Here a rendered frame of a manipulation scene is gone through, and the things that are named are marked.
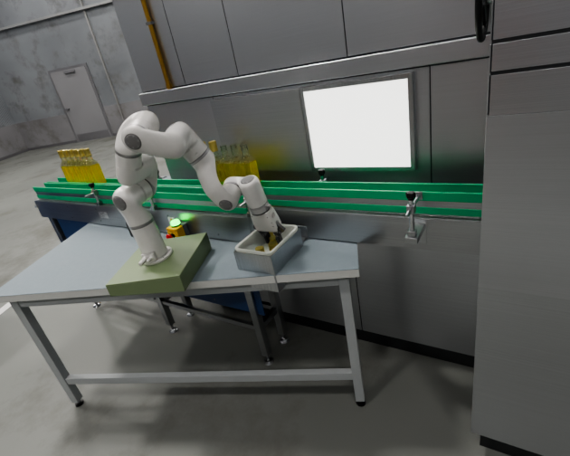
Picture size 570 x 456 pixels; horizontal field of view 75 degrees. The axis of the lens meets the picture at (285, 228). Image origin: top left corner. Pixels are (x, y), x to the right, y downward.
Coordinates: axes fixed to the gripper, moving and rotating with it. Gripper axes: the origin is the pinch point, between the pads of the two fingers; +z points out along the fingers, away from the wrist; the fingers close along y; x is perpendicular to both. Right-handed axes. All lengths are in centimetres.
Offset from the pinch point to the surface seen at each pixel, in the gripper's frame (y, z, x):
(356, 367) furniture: -29, 54, 18
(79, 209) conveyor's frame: 140, -2, -7
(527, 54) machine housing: -80, -55, -8
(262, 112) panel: 13, -34, -41
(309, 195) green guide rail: -11.8, -8.7, -16.5
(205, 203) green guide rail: 36.3, -9.6, -8.3
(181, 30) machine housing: 50, -70, -54
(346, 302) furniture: -29.0, 21.6, 9.1
